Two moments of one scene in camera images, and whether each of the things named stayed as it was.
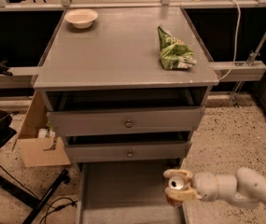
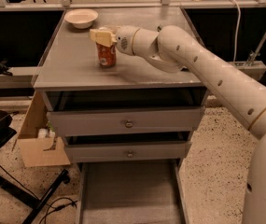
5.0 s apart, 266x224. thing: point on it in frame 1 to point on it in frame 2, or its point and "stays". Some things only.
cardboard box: x=39 y=144 stays
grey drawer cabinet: x=125 y=86 stays
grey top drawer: x=126 y=120 stays
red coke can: x=175 y=183 to x=106 y=55
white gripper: x=204 y=186 to x=123 y=39
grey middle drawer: x=128 y=151 stays
